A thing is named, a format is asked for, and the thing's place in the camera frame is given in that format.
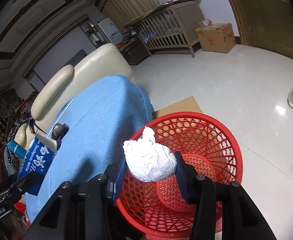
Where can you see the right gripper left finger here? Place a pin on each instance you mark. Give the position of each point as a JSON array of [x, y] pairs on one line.
[[116, 174]]

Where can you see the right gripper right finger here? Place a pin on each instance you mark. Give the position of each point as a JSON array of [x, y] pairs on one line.
[[185, 175]]

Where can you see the white paper ball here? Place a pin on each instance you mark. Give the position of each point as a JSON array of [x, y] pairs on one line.
[[148, 160]]

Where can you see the blue milk carton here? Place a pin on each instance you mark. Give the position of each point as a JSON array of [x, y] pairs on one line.
[[38, 159]]

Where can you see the black plastic bag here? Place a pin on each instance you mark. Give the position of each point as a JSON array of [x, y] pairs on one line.
[[59, 131]]

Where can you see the red plastic mesh basket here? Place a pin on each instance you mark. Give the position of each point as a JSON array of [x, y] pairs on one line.
[[163, 209]]

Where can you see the teal thermos bottle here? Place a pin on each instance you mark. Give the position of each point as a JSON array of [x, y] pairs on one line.
[[15, 148]]

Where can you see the blue tablecloth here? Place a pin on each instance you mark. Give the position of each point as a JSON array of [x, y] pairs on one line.
[[100, 119]]

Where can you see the flat cardboard sheet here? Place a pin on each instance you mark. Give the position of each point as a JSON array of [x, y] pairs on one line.
[[188, 104]]

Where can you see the white thin stick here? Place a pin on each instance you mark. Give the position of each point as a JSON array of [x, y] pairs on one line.
[[59, 115]]

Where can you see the cream leather sofa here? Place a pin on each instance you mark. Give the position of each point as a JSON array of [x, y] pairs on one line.
[[68, 82]]

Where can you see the brown cardboard box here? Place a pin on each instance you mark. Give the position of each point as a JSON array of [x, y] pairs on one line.
[[218, 38]]

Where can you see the white refrigerator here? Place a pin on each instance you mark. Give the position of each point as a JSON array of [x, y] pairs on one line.
[[111, 31]]

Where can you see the wooden baby crib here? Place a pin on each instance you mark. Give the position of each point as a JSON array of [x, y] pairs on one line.
[[169, 26]]

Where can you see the wooden door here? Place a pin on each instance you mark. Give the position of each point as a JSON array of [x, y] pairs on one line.
[[266, 24]]

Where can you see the beige curtain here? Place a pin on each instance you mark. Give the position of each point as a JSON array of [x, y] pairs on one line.
[[124, 12]]

